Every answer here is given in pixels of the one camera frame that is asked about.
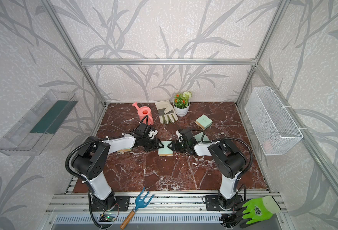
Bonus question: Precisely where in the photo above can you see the mint drawer jewelry box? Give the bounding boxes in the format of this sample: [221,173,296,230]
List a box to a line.
[158,141,173,157]

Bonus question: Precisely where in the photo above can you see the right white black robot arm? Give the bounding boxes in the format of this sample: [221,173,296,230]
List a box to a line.
[168,128,253,207]

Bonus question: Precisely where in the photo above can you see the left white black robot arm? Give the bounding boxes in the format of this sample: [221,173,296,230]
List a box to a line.
[65,123,164,201]

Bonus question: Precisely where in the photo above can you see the pink watering can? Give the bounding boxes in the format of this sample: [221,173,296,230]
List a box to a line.
[132,103,154,125]

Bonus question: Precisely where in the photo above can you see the grey work gloves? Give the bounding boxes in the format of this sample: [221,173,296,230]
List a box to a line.
[155,100,178,124]

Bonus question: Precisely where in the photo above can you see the potted plant white pot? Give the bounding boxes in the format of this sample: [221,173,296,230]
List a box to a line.
[173,91,192,117]

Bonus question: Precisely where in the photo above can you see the small circuit board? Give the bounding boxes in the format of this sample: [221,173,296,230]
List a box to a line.
[99,214,117,222]

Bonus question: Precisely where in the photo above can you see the green black garden glove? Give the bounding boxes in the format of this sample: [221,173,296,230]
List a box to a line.
[235,196,281,229]

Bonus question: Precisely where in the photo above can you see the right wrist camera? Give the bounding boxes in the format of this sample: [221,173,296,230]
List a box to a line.
[176,129,183,142]

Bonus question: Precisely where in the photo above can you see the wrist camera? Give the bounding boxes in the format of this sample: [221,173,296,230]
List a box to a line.
[176,129,183,142]
[148,129,158,140]

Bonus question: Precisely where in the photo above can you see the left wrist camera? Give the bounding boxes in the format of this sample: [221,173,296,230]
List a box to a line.
[148,129,158,140]

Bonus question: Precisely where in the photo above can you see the blue garden fork wooden handle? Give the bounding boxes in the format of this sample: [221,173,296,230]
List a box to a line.
[120,188,154,230]

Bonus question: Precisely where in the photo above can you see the white wire mesh basket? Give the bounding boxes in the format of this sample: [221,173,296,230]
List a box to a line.
[245,86,303,156]

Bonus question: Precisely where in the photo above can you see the clear plastic wall shelf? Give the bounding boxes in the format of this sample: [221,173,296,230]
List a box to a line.
[0,90,78,156]

